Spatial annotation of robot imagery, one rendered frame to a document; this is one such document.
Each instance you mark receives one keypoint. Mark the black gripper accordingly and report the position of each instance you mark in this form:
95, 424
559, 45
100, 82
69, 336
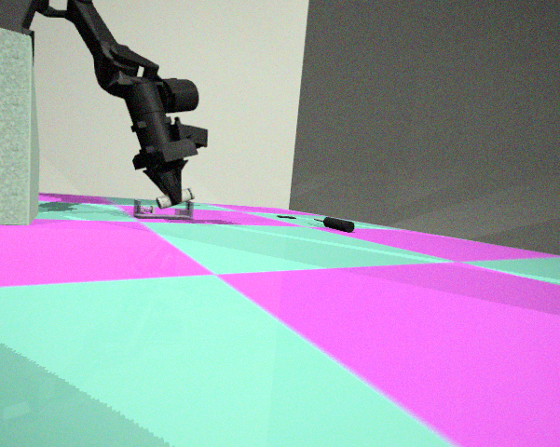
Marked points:
160, 155

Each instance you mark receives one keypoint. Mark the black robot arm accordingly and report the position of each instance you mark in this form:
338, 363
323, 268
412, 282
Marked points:
115, 65

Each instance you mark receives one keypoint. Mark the cream cylindrical battery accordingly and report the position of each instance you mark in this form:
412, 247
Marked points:
167, 201

